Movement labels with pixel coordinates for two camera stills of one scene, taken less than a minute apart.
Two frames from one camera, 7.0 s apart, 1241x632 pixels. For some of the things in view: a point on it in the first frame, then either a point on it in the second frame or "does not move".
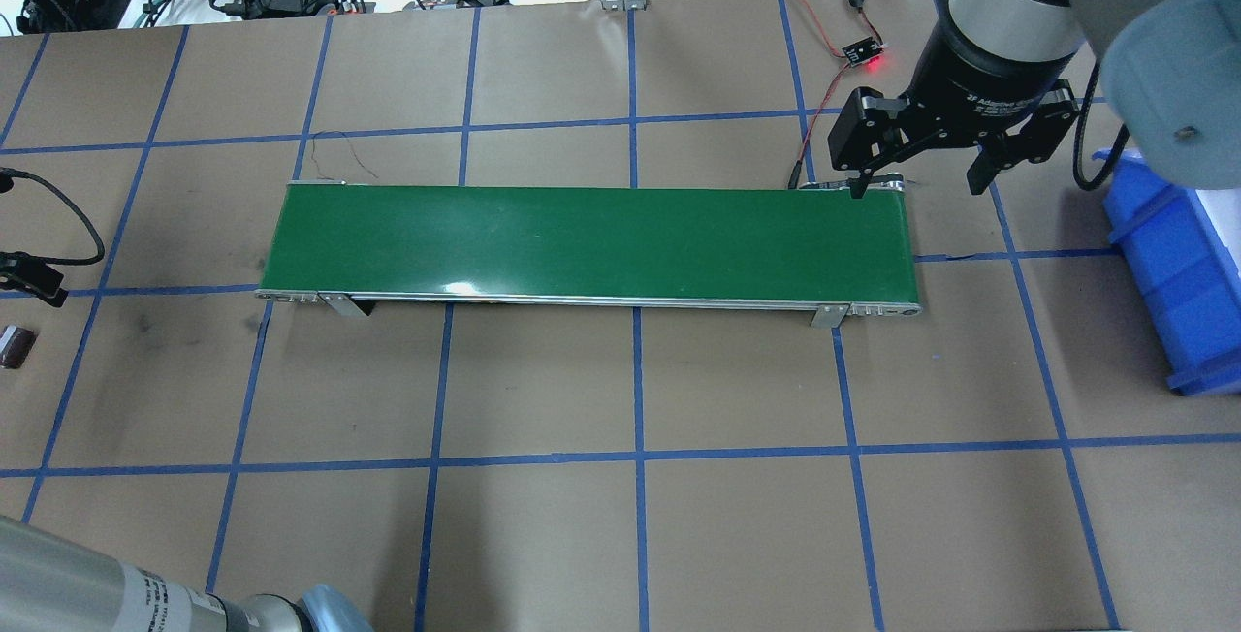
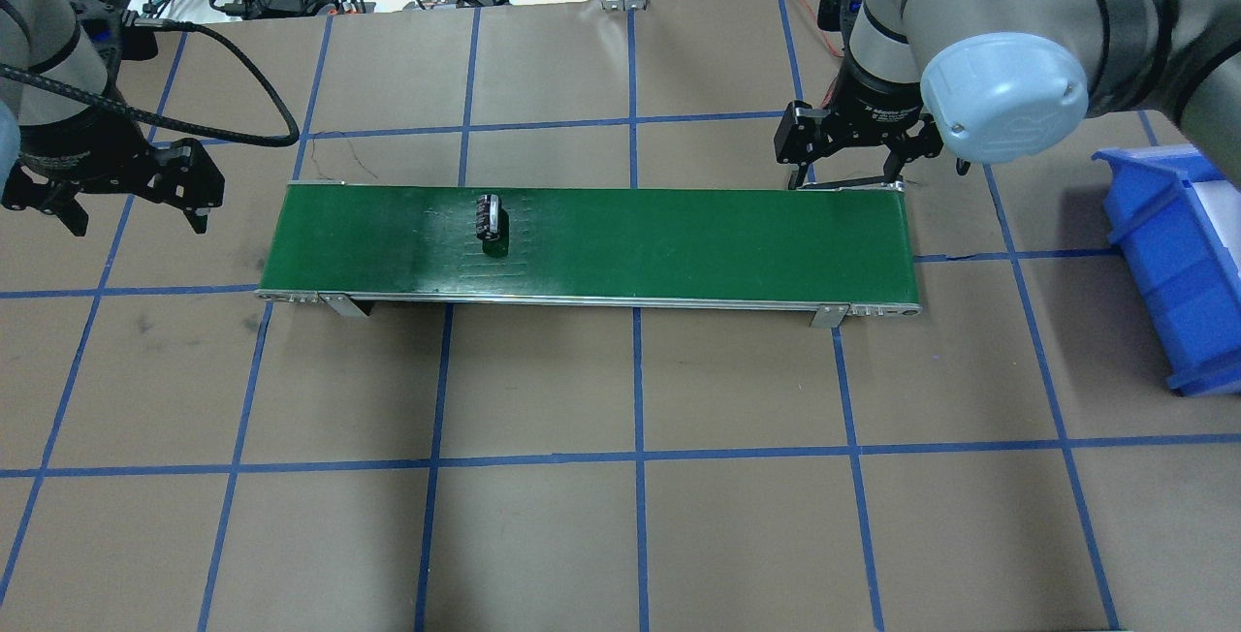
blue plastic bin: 1182,248 does not move
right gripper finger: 859,187 → 797,177
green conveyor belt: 742,244 does not move
